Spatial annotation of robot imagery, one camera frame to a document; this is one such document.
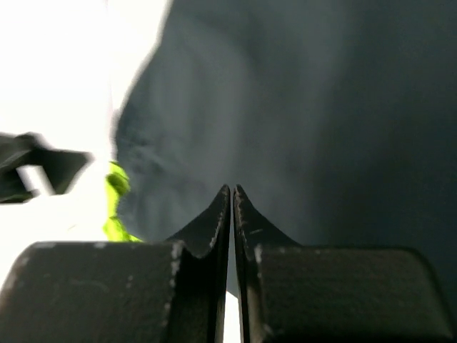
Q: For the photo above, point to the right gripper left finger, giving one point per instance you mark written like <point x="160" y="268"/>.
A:
<point x="172" y="291"/>

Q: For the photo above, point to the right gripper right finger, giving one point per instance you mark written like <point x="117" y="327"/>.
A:
<point x="294" y="293"/>

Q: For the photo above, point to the dark navy shorts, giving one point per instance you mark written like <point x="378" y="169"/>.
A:
<point x="338" y="118"/>

